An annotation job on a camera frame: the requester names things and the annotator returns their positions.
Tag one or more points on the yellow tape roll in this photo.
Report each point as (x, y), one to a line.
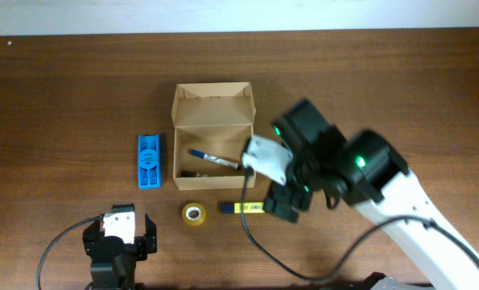
(194, 214)

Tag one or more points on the yellow highlighter with dark cap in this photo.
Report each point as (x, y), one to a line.
(237, 207)

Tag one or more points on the blue magnetic whiteboard duster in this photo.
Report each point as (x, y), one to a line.
(149, 162)

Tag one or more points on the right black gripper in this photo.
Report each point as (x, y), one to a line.
(298, 197)

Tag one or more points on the open cardboard box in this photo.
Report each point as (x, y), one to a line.
(217, 119)

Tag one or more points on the blue whiteboard marker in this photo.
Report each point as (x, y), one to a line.
(215, 159)

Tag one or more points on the black whiteboard marker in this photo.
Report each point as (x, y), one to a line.
(184, 173)

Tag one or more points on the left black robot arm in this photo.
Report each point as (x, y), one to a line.
(117, 273)

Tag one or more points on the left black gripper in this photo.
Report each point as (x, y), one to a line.
(148, 244)

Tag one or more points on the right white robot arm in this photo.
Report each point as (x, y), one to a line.
(368, 174)

